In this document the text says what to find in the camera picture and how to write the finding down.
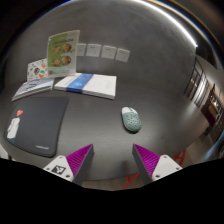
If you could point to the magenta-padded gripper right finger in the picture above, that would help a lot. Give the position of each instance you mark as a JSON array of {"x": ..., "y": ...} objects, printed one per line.
[{"x": 165, "y": 166}]

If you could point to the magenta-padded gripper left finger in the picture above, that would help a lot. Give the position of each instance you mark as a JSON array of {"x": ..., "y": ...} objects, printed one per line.
[{"x": 56, "y": 166}]

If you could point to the pale green perforated computer mouse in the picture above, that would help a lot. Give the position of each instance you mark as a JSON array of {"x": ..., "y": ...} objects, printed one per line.
[{"x": 131, "y": 120}]

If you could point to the black mouse pad with heart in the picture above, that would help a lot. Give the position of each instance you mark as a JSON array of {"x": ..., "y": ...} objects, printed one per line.
[{"x": 38, "y": 123}]

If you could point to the grey striped booklet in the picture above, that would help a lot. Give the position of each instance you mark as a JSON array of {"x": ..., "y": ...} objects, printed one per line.
[{"x": 33, "y": 87}]

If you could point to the dark framed glass partition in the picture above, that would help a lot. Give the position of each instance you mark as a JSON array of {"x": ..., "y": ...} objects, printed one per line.
[{"x": 200, "y": 90}]

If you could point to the white book with blue band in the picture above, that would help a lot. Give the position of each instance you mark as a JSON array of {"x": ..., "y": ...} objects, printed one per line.
[{"x": 90, "y": 85}]

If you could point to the white card with colourful stickers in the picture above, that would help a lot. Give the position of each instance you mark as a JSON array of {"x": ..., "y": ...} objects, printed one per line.
[{"x": 36, "y": 70}]

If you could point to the green leaflet in acrylic stand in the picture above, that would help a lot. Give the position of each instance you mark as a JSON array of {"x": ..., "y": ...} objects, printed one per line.
[{"x": 63, "y": 53}]

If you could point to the long ceiling light strip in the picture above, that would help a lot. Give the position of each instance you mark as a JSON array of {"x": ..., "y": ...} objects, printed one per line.
[{"x": 173, "y": 20}]

